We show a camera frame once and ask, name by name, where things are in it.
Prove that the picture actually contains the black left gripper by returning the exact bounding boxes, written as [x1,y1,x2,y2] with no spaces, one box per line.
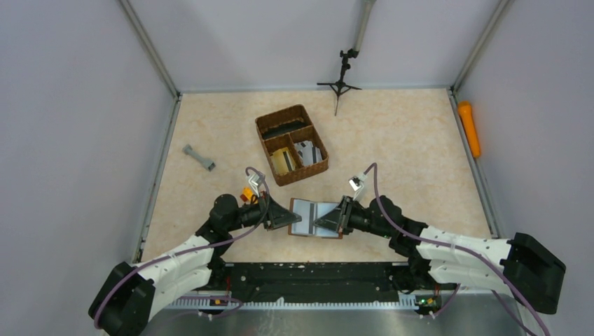
[226,190,301,232]

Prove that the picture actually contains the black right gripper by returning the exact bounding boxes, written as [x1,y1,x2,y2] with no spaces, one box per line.
[315,195,392,239]

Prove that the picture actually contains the brown leather card holder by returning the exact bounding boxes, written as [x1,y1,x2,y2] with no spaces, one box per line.
[288,198,343,239]

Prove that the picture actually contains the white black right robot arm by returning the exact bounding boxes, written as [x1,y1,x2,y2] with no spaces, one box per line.
[313,195,566,315]

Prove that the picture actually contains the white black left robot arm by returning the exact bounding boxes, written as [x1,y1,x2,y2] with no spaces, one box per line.
[88,194,301,335]

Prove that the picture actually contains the gold cards in basket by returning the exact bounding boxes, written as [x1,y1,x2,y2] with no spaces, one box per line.
[270,147,296,175]

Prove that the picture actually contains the silver cards in basket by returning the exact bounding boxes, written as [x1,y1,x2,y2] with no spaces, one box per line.
[294,141,323,167]

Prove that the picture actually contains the black cards in basket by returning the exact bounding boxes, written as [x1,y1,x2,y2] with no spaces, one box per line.
[262,120,308,140]

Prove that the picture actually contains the yellow toy car block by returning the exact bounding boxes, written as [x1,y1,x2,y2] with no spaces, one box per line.
[240,187,258,204]

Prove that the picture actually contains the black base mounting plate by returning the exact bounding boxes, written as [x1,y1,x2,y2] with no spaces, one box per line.
[195,262,455,304]

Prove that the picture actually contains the brown wicker divided basket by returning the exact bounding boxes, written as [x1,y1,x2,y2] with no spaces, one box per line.
[255,104,329,186]

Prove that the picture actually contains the grey plastic dumbbell piece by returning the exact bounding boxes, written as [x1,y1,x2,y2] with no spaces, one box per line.
[182,144,216,172]

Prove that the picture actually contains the black mini tripod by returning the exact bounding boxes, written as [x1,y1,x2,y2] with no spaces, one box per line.
[317,48,361,116]

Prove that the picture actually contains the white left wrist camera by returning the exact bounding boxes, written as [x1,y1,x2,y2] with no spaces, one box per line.
[246,167,265,195]

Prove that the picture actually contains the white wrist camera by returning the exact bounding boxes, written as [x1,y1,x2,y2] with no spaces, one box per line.
[246,167,265,195]
[349,173,368,201]

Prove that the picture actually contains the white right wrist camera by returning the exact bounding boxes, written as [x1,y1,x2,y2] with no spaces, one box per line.
[349,173,368,201]

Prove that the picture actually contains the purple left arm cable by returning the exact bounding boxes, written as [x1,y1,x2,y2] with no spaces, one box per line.
[93,167,271,330]

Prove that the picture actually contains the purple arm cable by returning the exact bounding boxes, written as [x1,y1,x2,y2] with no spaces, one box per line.
[363,162,553,336]
[93,167,271,330]

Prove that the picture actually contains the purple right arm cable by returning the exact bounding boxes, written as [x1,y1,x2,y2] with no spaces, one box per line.
[363,162,553,336]

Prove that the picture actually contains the orange cylinder handle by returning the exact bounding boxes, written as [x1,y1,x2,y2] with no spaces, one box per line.
[457,101,481,158]

